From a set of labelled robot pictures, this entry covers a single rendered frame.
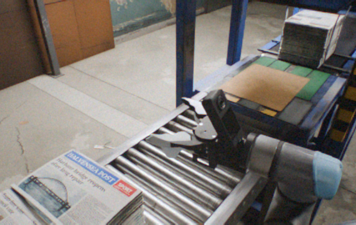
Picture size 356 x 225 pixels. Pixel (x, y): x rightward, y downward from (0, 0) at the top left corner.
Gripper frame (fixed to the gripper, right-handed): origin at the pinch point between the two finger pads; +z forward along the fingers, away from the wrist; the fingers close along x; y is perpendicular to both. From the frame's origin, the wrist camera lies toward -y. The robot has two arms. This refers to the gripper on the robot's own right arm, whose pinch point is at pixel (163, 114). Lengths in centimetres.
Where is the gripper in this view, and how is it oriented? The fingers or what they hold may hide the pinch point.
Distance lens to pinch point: 63.0
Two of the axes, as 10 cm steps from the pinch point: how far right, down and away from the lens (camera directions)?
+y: 0.7, 7.6, 6.5
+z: -8.6, -2.8, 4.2
